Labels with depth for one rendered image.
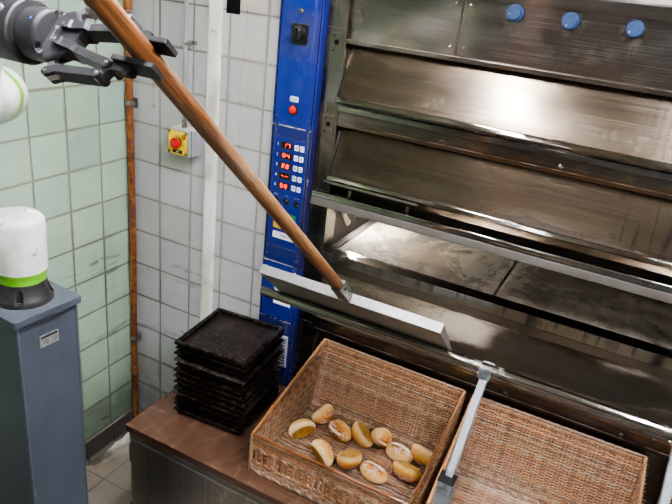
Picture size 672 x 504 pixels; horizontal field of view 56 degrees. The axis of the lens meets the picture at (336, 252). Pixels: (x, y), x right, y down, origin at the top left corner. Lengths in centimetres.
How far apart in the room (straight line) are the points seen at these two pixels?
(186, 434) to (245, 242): 72
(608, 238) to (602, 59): 49
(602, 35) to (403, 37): 56
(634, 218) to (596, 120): 29
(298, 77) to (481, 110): 61
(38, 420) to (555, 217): 158
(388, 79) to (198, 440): 135
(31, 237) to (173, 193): 94
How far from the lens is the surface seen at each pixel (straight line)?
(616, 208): 197
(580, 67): 192
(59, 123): 245
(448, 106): 198
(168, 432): 236
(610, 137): 190
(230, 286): 257
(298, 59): 215
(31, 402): 196
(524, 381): 177
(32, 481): 212
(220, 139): 103
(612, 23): 190
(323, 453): 219
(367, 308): 170
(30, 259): 181
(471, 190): 201
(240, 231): 245
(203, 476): 229
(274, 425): 224
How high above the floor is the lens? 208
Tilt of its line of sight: 23 degrees down
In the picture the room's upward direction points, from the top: 7 degrees clockwise
